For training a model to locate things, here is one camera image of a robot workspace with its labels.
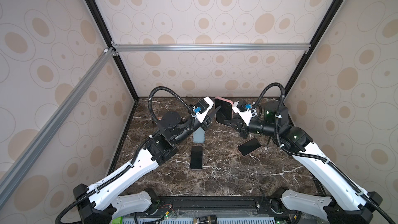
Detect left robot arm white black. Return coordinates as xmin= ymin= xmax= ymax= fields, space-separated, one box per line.
xmin=74 ymin=108 xmax=219 ymax=224

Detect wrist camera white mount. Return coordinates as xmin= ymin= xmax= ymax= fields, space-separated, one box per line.
xmin=232 ymin=101 xmax=258 ymax=126
xmin=193 ymin=96 xmax=214 ymax=123

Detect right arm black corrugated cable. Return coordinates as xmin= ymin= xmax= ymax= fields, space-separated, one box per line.
xmin=252 ymin=82 xmax=396 ymax=224

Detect black frame post left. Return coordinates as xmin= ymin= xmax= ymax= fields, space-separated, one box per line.
xmin=85 ymin=0 xmax=140 ymax=102

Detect white slotted cable duct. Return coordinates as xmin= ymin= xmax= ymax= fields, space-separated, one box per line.
xmin=122 ymin=217 xmax=277 ymax=224

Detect black frame post right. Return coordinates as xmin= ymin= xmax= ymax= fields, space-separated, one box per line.
xmin=285 ymin=0 xmax=344 ymax=96

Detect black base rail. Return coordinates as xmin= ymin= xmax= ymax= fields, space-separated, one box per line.
xmin=124 ymin=195 xmax=299 ymax=224

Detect pink cased smartphone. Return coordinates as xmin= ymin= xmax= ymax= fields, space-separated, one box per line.
xmin=214 ymin=96 xmax=234 ymax=125

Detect purple smartphone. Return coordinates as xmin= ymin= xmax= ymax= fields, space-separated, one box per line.
xmin=190 ymin=146 xmax=203 ymax=170

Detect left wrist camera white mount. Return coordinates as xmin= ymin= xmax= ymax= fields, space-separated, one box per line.
xmin=193 ymin=96 xmax=214 ymax=123

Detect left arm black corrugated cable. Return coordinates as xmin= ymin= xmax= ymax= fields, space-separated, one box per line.
xmin=55 ymin=85 xmax=197 ymax=224

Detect black smartphone rose edge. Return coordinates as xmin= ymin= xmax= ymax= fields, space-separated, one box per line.
xmin=237 ymin=138 xmax=262 ymax=156

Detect black frame post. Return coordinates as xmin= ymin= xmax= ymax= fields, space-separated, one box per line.
xmin=285 ymin=0 xmax=344 ymax=96
xmin=85 ymin=0 xmax=140 ymax=102

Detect diagonal aluminium rail left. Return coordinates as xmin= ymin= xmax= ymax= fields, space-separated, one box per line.
xmin=1 ymin=47 xmax=115 ymax=208

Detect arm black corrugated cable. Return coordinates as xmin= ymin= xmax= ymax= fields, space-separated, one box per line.
xmin=252 ymin=82 xmax=396 ymax=224
xmin=55 ymin=85 xmax=197 ymax=224

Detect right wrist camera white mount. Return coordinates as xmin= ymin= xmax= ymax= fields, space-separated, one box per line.
xmin=232 ymin=101 xmax=258 ymax=126

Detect horizontal aluminium rail back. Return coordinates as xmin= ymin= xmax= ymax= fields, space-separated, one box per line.
xmin=114 ymin=43 xmax=311 ymax=52

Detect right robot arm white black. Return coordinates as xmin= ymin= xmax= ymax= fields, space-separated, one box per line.
xmin=216 ymin=100 xmax=394 ymax=224

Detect light blue phone case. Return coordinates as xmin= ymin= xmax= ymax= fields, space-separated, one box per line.
xmin=193 ymin=127 xmax=205 ymax=144

